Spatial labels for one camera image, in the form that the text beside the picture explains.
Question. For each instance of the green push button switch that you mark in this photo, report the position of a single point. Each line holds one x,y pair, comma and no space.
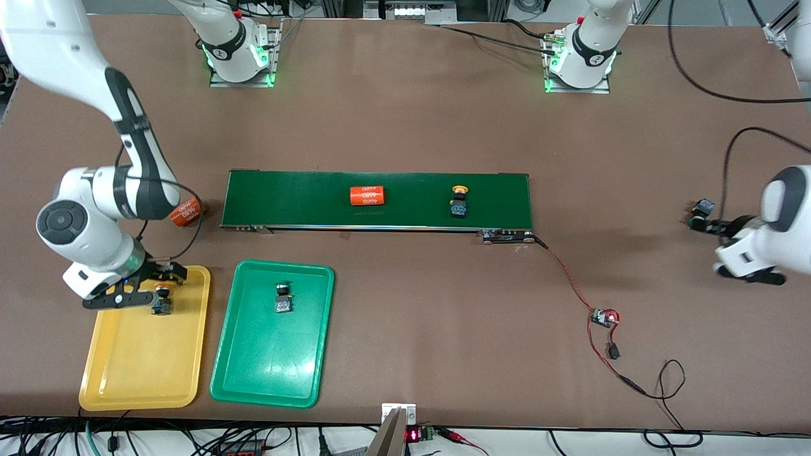
283,305
703,208

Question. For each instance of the metal rack with light strip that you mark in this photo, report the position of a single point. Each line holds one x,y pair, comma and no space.
412,11

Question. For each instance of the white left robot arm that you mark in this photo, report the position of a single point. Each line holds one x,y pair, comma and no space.
785,221

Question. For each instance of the green belt conveyor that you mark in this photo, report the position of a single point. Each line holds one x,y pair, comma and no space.
285,199

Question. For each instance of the white metal bracket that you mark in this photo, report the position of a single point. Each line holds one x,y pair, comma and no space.
410,415

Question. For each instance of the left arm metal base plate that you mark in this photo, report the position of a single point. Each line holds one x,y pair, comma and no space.
599,88

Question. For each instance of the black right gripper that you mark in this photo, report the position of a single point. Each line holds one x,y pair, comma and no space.
158,270

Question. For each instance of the yellow plastic tray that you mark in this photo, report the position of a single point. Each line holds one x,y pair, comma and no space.
146,361

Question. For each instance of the orange power strip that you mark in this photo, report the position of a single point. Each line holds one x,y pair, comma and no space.
244,449

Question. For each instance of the yellow push button switch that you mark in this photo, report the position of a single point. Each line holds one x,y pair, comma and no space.
459,208
163,305

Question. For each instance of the green plastic tray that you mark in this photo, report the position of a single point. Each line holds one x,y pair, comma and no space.
272,361

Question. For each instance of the small green circuit board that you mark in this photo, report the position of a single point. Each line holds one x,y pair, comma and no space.
604,318

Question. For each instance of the red digit display module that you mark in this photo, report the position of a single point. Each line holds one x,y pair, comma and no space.
413,435

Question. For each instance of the orange 4680 battery cylinder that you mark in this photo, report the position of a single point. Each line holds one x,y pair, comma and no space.
368,196
185,213

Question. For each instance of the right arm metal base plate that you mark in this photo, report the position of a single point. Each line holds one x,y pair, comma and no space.
276,50

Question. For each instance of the grey camera post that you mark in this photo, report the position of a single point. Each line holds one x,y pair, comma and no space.
388,437

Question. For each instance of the aluminium frame profile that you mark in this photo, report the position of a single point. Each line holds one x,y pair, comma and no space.
778,31

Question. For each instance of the red clip leads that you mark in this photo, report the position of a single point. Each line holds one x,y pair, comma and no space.
459,437

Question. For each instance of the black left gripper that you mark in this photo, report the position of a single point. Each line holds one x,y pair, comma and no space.
735,226

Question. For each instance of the red black power lead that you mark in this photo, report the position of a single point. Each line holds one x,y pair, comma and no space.
633,384

